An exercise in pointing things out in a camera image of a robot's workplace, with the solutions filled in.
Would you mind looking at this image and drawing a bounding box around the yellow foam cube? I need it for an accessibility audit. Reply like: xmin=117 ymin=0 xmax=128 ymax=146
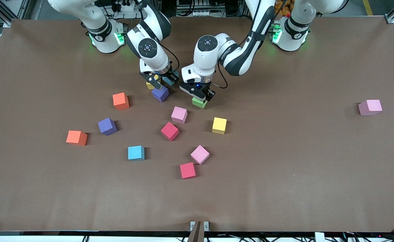
xmin=146 ymin=74 xmax=159 ymax=90
xmin=212 ymin=117 xmax=227 ymax=135

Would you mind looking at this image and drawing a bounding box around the pink foam cube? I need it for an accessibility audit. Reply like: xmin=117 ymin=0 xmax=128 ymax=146
xmin=171 ymin=106 xmax=188 ymax=124
xmin=190 ymin=145 xmax=210 ymax=165

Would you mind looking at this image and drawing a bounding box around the orange foam cube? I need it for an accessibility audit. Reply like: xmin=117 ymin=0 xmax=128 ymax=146
xmin=66 ymin=131 xmax=88 ymax=146
xmin=112 ymin=92 xmax=130 ymax=111

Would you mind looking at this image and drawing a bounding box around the purple foam cube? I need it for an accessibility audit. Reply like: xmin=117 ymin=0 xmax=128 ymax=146
xmin=151 ymin=86 xmax=170 ymax=103
xmin=98 ymin=117 xmax=118 ymax=136

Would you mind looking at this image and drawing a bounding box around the cyan foam cube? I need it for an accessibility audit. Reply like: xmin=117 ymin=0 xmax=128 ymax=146
xmin=128 ymin=146 xmax=145 ymax=161
xmin=163 ymin=71 xmax=180 ymax=86

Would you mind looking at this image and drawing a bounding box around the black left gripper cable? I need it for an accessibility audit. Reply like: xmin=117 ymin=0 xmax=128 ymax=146
xmin=215 ymin=60 xmax=229 ymax=89

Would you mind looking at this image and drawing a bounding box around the pale mauve foam cube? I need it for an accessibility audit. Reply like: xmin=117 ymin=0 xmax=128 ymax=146
xmin=358 ymin=99 xmax=383 ymax=116

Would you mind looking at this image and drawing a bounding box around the green foam cube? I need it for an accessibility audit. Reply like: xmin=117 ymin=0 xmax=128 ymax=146
xmin=192 ymin=97 xmax=208 ymax=109

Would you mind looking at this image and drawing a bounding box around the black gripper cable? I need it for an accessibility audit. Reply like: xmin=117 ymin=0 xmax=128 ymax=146
xmin=215 ymin=60 xmax=229 ymax=89
xmin=162 ymin=45 xmax=180 ymax=73

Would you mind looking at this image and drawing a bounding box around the white power strip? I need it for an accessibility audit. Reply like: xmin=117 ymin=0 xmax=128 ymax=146
xmin=111 ymin=0 xmax=140 ymax=12
xmin=177 ymin=0 xmax=217 ymax=17

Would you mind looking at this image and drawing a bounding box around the small metal bracket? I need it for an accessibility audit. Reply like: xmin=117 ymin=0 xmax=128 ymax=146
xmin=190 ymin=221 xmax=209 ymax=232

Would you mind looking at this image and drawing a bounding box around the pile of orange packets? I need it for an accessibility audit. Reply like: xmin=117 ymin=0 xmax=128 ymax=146
xmin=274 ymin=0 xmax=293 ymax=17

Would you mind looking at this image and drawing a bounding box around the red foam cube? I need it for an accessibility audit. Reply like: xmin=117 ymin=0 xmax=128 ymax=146
xmin=180 ymin=162 xmax=196 ymax=179
xmin=160 ymin=122 xmax=180 ymax=142

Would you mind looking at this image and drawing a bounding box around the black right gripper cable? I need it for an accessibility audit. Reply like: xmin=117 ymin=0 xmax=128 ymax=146
xmin=162 ymin=45 xmax=180 ymax=73

